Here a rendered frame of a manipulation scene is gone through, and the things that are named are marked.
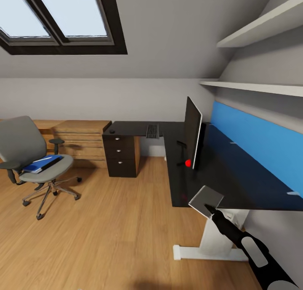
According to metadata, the keyboard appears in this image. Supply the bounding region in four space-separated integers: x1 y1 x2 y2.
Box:
146 124 159 139

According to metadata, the folder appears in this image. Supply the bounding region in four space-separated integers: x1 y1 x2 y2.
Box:
23 155 62 173

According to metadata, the notebook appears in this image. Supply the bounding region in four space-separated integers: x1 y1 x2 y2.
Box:
189 186 223 219

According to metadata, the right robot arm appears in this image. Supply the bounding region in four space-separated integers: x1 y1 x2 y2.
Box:
204 204 300 290

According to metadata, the swivel chair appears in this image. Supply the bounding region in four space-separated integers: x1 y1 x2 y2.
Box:
0 116 82 219

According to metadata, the monitor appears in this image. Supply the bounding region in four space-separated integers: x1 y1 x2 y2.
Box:
177 96 207 169

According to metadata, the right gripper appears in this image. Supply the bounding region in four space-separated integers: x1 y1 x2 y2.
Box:
204 204 236 238

